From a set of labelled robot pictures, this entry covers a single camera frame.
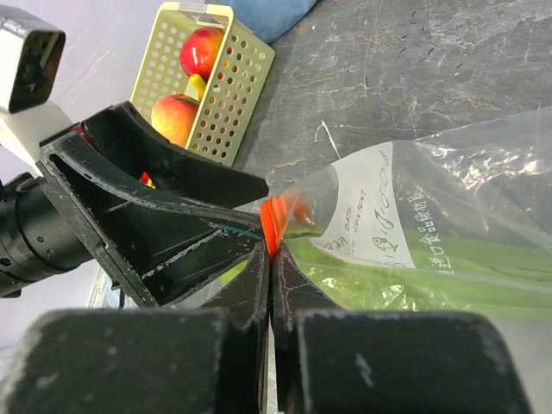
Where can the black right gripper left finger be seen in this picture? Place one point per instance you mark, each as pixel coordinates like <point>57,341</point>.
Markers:
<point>211,359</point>

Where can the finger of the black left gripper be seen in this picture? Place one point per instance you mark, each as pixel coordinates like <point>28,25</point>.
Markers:
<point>123,137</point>

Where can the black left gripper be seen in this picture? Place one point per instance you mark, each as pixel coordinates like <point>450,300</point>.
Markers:
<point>160,247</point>

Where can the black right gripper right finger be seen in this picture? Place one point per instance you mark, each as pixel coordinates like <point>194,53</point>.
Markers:
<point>333,360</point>

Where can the green lettuce leaves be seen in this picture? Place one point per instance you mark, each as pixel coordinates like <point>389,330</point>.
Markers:
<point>450,274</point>

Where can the clear zip top bag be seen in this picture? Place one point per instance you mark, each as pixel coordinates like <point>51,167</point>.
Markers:
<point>490,181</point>

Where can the red pepper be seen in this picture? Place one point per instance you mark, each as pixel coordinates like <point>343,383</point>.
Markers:
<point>146,180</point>

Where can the orange peach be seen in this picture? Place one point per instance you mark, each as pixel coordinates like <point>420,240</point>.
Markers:
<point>173,117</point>

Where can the yellow banana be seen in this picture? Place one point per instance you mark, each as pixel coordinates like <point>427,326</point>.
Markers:
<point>199,85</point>

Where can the red apple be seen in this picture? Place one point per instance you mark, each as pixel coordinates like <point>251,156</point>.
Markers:
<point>199,51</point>

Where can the pale green perforated basket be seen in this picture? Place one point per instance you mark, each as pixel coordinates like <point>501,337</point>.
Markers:
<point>233,89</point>

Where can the blue cloth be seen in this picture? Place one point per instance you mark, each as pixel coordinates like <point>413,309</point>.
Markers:
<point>269,19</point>

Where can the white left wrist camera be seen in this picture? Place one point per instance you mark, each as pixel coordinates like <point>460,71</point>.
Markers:
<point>30,57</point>

